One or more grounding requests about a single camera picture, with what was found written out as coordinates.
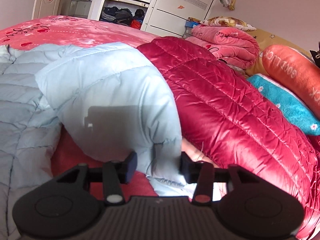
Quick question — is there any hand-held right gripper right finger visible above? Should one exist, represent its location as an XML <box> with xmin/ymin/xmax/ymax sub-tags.
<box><xmin>179</xmin><ymin>152</ymin><xmax>260</xmax><ymax>205</ymax></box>

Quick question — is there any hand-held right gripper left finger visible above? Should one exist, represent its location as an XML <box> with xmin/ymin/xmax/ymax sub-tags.
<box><xmin>54</xmin><ymin>152</ymin><xmax>138</xmax><ymax>204</ymax></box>

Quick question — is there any light blue down jacket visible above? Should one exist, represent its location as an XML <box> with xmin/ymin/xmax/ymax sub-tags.
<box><xmin>0</xmin><ymin>42</ymin><xmax>190</xmax><ymax>240</ymax></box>

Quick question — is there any pile of dark clothes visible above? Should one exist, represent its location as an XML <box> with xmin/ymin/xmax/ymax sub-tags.
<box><xmin>101</xmin><ymin>6</ymin><xmax>147</xmax><ymax>30</ymax></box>

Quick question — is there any red down jacket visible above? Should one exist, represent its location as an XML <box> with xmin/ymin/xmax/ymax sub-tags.
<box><xmin>137</xmin><ymin>36</ymin><xmax>320</xmax><ymax>240</ymax></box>

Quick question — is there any teal flower-print blanket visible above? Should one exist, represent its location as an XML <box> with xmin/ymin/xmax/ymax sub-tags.
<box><xmin>246</xmin><ymin>74</ymin><xmax>320</xmax><ymax>135</ymax></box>

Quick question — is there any folded pink quilt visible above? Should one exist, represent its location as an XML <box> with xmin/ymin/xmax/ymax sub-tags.
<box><xmin>186</xmin><ymin>24</ymin><xmax>260</xmax><ymax>69</ymax></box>

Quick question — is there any stack of shoe boxes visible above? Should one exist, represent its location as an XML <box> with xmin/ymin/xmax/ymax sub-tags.
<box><xmin>184</xmin><ymin>20</ymin><xmax>200</xmax><ymax>39</ymax></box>

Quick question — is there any orange long pillow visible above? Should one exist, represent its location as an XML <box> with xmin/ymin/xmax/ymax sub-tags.
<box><xmin>262</xmin><ymin>45</ymin><xmax>320</xmax><ymax>120</ymax></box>

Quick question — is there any floral pillow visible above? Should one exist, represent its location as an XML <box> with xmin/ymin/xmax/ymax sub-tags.
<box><xmin>200</xmin><ymin>17</ymin><xmax>257</xmax><ymax>32</ymax></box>

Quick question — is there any yellow star-print sheet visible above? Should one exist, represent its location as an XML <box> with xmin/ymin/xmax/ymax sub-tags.
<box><xmin>246</xmin><ymin>29</ymin><xmax>313</xmax><ymax>77</ymax></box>

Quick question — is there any white wardrobe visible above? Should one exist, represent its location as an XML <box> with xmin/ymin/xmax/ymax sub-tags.
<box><xmin>96</xmin><ymin>0</ymin><xmax>225</xmax><ymax>39</ymax></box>

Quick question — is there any white kitchen cabinet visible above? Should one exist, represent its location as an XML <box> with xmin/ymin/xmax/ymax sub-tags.
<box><xmin>69</xmin><ymin>0</ymin><xmax>94</xmax><ymax>18</ymax></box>

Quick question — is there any black object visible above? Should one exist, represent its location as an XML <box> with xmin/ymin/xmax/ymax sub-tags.
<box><xmin>309</xmin><ymin>44</ymin><xmax>320</xmax><ymax>68</ymax></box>

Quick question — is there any white door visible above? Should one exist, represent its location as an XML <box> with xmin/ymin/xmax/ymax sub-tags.
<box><xmin>32</xmin><ymin>0</ymin><xmax>69</xmax><ymax>20</ymax></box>

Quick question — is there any yellow wall ornament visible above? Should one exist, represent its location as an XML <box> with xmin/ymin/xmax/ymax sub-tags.
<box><xmin>220</xmin><ymin>0</ymin><xmax>238</xmax><ymax>11</ymax></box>

